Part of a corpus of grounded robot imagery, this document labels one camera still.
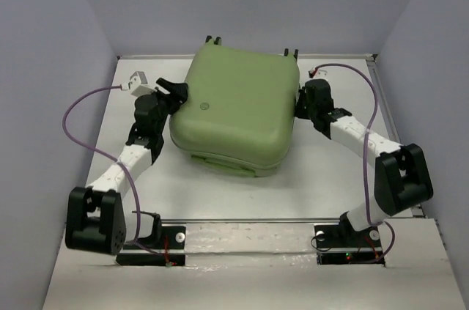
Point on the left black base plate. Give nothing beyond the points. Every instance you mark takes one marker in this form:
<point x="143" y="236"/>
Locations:
<point x="166" y="251"/>

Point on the green hard-shell suitcase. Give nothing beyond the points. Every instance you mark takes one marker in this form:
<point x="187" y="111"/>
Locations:
<point x="239" y="115"/>

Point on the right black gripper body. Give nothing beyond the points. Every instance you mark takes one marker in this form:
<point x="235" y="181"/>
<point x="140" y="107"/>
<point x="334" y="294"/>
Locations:
<point x="311" y="111"/>

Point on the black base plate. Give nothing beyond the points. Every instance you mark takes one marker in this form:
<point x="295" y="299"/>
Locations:
<point x="166" y="251"/>
<point x="359" y="248"/>

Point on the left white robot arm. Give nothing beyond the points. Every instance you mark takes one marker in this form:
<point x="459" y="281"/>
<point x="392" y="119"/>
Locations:
<point x="95" y="217"/>

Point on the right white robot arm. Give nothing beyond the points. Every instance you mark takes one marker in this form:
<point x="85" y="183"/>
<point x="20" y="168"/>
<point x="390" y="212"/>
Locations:
<point x="401" y="175"/>

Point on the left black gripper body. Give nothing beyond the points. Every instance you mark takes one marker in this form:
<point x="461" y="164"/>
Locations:
<point x="164" y="108"/>

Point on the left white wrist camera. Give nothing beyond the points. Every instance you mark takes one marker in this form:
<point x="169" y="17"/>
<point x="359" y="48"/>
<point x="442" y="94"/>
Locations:
<point x="137" y="85"/>

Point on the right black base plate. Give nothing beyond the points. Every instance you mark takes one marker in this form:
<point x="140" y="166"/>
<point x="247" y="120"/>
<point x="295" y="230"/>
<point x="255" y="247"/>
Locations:
<point x="359" y="248"/>

